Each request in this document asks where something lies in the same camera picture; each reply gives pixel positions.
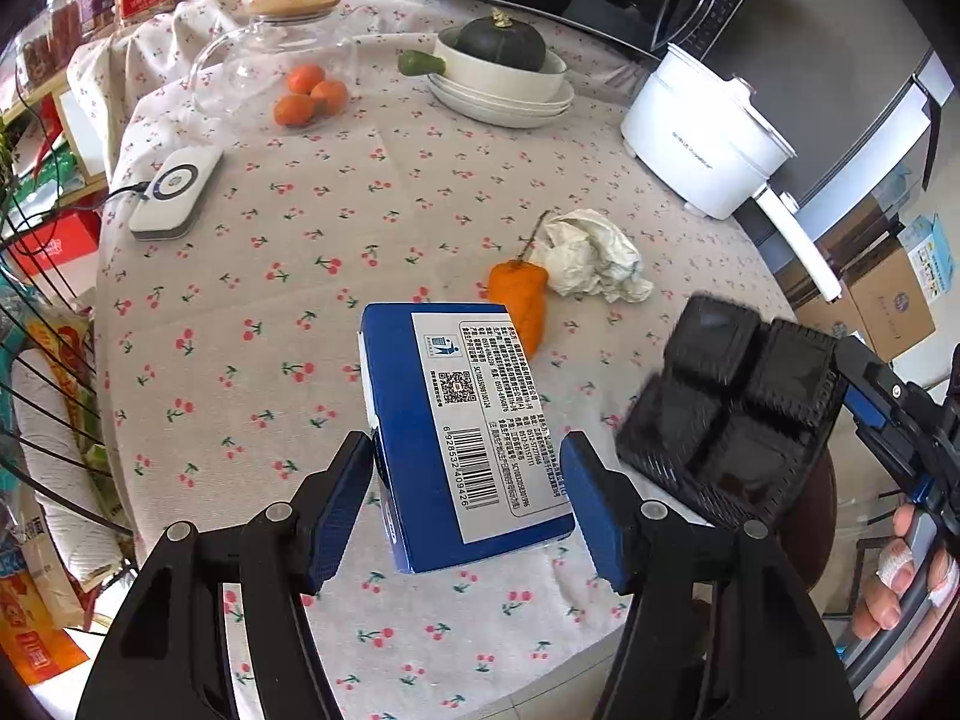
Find black plastic food tray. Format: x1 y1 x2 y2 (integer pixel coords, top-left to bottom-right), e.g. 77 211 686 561
615 293 846 530

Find blue cardboard box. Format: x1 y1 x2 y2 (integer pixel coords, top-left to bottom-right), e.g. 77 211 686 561
358 302 574 574

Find orange peel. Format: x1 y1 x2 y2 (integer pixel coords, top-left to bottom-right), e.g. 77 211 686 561
488 260 548 359

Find white paper tissue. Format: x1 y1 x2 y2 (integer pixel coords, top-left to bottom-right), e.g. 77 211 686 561
529 208 654 304

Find brown plastic trash bin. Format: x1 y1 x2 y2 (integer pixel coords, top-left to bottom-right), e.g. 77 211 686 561
778 449 836 590

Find person's right hand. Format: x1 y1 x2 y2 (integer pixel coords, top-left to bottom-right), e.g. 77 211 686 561
849 502 960 717

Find brown cardboard box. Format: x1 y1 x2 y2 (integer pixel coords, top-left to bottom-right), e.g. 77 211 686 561
844 238 935 362

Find small blue white box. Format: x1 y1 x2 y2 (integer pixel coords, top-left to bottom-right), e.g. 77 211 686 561
898 215 955 304

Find thin brown twig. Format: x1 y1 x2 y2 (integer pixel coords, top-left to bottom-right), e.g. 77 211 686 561
516 210 551 262

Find white electric cooking pot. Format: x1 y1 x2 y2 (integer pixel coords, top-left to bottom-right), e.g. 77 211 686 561
620 44 841 302

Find grey refrigerator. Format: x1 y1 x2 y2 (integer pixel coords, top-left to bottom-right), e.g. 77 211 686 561
706 0 957 239

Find cherry print tablecloth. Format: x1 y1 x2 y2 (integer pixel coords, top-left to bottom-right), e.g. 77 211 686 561
68 0 788 718

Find orange tangerine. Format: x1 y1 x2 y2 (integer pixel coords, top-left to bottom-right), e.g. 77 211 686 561
311 80 350 117
286 64 325 96
272 94 316 128

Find stacked white bowls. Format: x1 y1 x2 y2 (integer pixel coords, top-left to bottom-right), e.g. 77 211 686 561
425 28 574 128

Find glass jar with wooden lid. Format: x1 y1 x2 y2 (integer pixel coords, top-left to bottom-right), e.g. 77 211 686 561
187 0 356 133

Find green cucumber piece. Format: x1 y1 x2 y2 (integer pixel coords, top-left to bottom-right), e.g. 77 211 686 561
397 50 446 76

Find dark green squash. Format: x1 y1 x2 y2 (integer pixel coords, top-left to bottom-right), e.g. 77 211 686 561
454 8 547 71

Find black wire rack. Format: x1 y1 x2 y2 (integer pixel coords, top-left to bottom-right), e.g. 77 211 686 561
0 185 137 542

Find white wireless charger device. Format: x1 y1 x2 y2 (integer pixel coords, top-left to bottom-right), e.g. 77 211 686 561
127 145 223 241

